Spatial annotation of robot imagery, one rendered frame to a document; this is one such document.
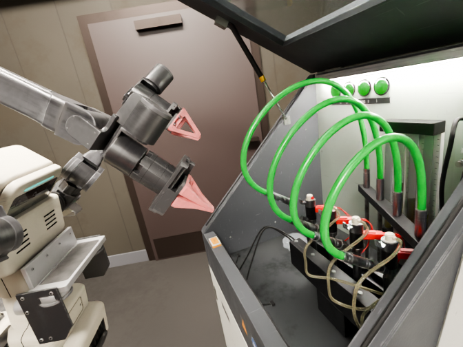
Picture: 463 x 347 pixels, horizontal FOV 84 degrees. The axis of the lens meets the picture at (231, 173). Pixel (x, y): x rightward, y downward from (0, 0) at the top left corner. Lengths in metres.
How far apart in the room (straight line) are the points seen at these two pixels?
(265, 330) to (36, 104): 0.60
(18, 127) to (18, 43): 0.65
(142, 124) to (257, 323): 0.47
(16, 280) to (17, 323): 0.16
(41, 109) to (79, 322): 0.74
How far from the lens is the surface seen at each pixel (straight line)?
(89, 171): 0.99
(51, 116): 0.50
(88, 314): 1.09
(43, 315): 0.88
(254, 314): 0.66
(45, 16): 2.65
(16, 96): 0.56
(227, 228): 1.01
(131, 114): 0.44
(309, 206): 0.72
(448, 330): 0.55
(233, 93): 2.23
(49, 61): 2.61
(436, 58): 0.75
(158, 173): 0.44
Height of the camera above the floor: 1.42
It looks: 17 degrees down
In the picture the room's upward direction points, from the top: 10 degrees counter-clockwise
